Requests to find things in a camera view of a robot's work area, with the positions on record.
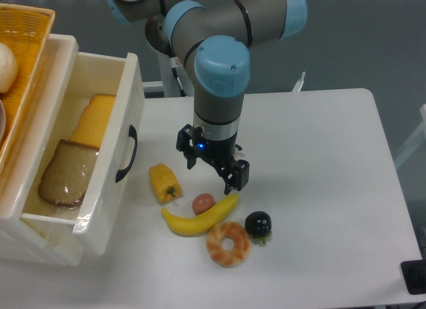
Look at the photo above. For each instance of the white drawer cabinet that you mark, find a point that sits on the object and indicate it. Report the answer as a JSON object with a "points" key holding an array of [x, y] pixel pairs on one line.
{"points": [[31, 239]]}

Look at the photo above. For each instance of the yellow banana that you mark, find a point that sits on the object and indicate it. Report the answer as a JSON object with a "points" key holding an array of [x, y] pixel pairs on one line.
{"points": [[193, 226]]}

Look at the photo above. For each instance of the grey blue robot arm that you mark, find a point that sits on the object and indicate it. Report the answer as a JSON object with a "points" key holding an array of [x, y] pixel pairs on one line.
{"points": [[214, 48]]}

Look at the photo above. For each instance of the glazed donut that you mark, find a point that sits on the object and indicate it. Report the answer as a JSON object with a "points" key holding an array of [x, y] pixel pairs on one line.
{"points": [[228, 244]]}

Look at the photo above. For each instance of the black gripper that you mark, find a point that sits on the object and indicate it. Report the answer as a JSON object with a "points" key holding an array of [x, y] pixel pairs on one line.
{"points": [[219, 154]]}

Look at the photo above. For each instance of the brown bread slice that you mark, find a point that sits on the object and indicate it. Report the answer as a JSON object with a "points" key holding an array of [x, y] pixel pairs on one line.
{"points": [[66, 178]]}

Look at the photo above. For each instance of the white round bun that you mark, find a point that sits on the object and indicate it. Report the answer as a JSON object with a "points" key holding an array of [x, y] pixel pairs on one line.
{"points": [[9, 68]]}

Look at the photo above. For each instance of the yellow bell pepper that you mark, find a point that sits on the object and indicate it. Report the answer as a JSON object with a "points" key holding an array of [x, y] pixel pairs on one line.
{"points": [[164, 183]]}

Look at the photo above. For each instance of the black drawer handle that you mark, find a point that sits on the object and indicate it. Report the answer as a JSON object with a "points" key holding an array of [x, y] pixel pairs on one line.
{"points": [[130, 148]]}

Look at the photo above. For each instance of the black device at table edge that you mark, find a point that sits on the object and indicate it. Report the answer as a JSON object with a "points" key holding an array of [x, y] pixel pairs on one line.
{"points": [[414, 276]]}

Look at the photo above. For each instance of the black berry toy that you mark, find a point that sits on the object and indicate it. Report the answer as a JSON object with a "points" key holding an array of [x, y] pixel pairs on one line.
{"points": [[258, 225]]}

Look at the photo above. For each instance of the brown egg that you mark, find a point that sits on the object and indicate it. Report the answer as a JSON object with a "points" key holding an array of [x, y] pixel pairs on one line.
{"points": [[202, 203]]}

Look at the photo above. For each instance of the white plastic drawer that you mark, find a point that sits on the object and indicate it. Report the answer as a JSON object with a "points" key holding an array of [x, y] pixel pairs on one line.
{"points": [[90, 224]]}

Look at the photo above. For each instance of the yellow wicker basket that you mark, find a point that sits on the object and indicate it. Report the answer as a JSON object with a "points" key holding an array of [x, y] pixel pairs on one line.
{"points": [[25, 30]]}

